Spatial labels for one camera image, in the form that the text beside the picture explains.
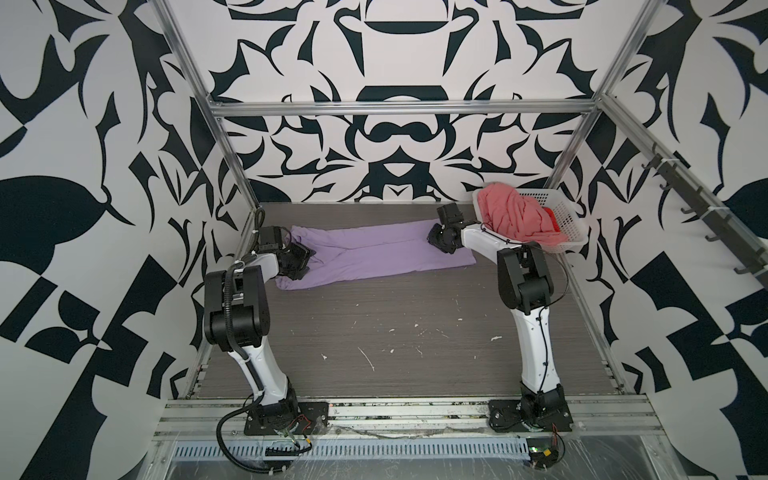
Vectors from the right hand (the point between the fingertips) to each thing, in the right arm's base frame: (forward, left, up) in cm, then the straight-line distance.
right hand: (433, 235), depth 107 cm
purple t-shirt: (-8, +27, 0) cm, 28 cm away
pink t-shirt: (+5, -28, +4) cm, 28 cm away
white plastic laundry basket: (+1, -47, +3) cm, 47 cm away
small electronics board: (-62, -19, -4) cm, 65 cm away
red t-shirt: (+6, -44, 0) cm, 45 cm away
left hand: (-9, +40, +5) cm, 42 cm away
